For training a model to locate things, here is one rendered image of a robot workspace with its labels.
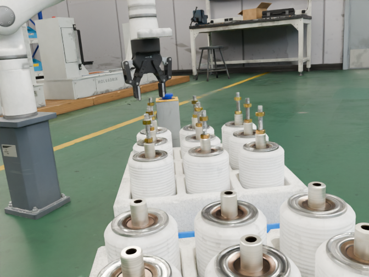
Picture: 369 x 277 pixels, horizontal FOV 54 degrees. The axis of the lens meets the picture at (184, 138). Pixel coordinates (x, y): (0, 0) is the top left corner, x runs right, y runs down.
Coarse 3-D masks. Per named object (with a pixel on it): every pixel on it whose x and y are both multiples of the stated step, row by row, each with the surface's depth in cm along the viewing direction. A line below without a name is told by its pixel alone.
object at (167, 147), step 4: (168, 140) 88; (136, 144) 87; (164, 144) 85; (168, 144) 85; (136, 148) 85; (140, 148) 84; (156, 148) 83; (160, 148) 83; (164, 148) 84; (168, 148) 85; (136, 152) 85; (168, 152) 85; (172, 152) 89; (172, 156) 87
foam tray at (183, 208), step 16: (128, 160) 99; (176, 160) 95; (128, 176) 86; (176, 176) 83; (288, 176) 78; (128, 192) 76; (176, 192) 83; (208, 192) 73; (240, 192) 72; (256, 192) 71; (272, 192) 71; (288, 192) 71; (128, 208) 70; (160, 208) 70; (176, 208) 71; (192, 208) 71; (272, 208) 72; (192, 224) 72
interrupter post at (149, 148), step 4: (144, 144) 74; (148, 144) 74; (152, 144) 74; (144, 148) 75; (148, 148) 74; (152, 148) 74; (148, 152) 74; (152, 152) 75; (148, 156) 75; (152, 156) 75
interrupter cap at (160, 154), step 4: (140, 152) 78; (144, 152) 78; (156, 152) 78; (160, 152) 77; (164, 152) 77; (132, 156) 75; (136, 156) 76; (140, 156) 76; (144, 156) 76; (156, 156) 76; (160, 156) 74; (164, 156) 74; (136, 160) 73; (140, 160) 72; (144, 160) 72; (148, 160) 72; (152, 160) 72; (156, 160) 72
